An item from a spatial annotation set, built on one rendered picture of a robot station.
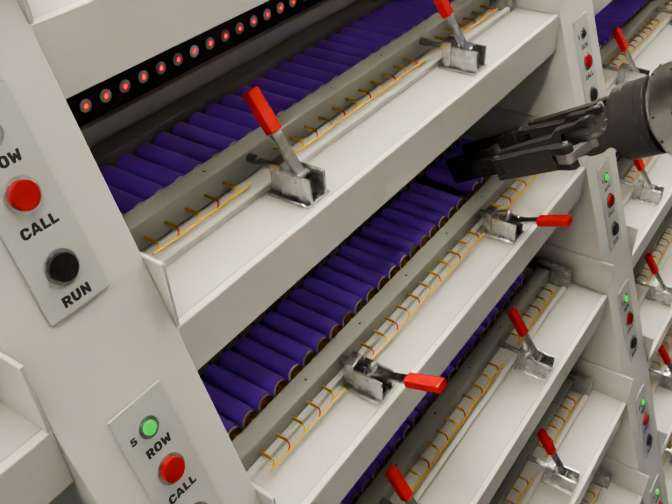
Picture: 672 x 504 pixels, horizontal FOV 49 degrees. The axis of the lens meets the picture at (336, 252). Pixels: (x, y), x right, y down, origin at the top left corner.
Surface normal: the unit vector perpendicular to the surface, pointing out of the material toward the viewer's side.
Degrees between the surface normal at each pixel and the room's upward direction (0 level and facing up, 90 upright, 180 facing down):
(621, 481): 90
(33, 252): 90
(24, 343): 90
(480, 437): 18
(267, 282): 108
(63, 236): 90
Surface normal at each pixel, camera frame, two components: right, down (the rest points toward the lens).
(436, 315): -0.05, -0.79
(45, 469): 0.81, 0.32
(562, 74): -0.58, 0.52
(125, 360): 0.76, 0.06
